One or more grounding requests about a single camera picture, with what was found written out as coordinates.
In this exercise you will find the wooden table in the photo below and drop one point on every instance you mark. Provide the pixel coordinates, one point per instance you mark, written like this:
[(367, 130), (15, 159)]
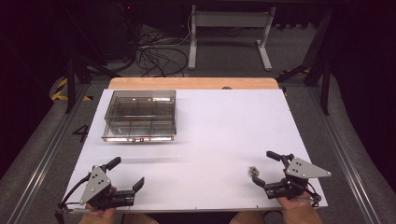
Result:
[(186, 83)]

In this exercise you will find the person's right hand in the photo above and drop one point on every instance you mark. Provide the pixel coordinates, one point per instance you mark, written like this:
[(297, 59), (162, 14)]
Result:
[(292, 203)]

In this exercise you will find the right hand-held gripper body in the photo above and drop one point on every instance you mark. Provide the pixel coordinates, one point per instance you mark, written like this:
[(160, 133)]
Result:
[(300, 169)]

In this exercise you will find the clear plastic compartment box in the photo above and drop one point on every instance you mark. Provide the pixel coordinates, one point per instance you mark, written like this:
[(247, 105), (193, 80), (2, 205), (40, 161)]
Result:
[(140, 115)]

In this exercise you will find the person's leg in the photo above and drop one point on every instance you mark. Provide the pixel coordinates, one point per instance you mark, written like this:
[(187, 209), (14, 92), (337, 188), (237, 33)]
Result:
[(140, 219), (246, 218)]

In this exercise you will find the person's left hand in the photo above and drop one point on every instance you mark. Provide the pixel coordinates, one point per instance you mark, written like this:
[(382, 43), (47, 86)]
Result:
[(104, 214)]

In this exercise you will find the aluminium floor rail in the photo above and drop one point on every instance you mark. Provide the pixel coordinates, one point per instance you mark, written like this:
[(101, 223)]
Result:
[(37, 177), (348, 155)]

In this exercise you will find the small metal piece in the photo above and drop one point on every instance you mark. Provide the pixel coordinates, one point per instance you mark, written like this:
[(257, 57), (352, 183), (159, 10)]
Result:
[(253, 170)]

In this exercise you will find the white board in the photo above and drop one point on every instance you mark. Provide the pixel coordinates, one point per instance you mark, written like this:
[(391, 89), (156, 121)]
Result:
[(218, 130)]

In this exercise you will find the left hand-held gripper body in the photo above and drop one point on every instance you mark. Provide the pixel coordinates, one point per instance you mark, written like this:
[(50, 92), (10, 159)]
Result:
[(96, 186)]

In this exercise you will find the person's right leg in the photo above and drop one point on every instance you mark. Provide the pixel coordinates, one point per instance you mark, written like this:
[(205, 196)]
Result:
[(246, 218)]

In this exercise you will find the white metal stand frame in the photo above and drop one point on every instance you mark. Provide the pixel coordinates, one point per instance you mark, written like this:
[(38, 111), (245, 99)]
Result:
[(230, 19)]

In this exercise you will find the person's left leg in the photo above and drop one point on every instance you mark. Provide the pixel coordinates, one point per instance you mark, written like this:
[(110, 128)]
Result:
[(140, 219)]

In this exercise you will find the black metal stand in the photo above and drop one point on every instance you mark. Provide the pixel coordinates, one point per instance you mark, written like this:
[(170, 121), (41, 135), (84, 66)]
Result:
[(325, 87), (71, 84)]

